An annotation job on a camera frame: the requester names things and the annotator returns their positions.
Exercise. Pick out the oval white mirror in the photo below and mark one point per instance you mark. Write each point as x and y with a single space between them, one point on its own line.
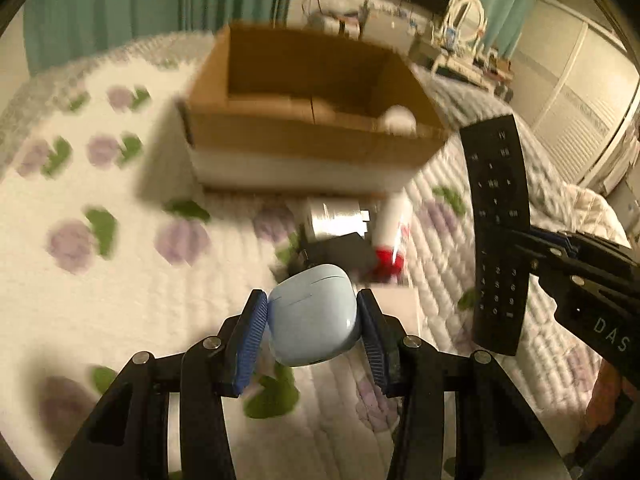
464 26

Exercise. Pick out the white cylindrical jar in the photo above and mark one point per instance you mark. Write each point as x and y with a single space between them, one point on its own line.
397 120

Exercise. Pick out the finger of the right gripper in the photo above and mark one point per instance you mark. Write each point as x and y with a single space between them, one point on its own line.
559 240

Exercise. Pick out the cream quilted blanket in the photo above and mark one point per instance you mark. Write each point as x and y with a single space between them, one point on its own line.
592 214

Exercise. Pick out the black power adapter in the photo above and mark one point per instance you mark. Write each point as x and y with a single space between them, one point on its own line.
350 252

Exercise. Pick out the white bottle red cap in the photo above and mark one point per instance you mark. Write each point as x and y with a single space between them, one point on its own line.
390 236

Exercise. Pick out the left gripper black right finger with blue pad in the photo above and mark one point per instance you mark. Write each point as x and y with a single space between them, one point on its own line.
498 436

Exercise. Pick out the large green curtain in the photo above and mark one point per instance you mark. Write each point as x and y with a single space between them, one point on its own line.
58 31

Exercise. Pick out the white louvered wardrobe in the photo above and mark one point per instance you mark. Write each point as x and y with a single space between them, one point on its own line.
576 87

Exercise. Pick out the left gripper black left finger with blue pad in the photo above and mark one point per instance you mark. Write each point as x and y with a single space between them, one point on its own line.
126 434

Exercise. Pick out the light blue earbuds case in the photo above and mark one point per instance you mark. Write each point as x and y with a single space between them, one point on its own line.
313 316

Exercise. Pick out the shiny reddish card box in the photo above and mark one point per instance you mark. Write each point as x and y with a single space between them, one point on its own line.
333 217

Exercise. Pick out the black remote control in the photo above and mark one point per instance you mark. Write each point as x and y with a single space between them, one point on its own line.
499 193

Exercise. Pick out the grey checkered bed cover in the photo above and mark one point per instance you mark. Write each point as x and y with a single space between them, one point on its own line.
458 104

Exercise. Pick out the white floral quilted mat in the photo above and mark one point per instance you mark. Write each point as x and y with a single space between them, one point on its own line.
108 247

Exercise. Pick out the open cardboard box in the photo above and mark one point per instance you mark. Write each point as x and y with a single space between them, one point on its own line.
291 110

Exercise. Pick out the white dressing table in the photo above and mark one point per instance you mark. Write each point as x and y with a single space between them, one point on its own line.
439 61

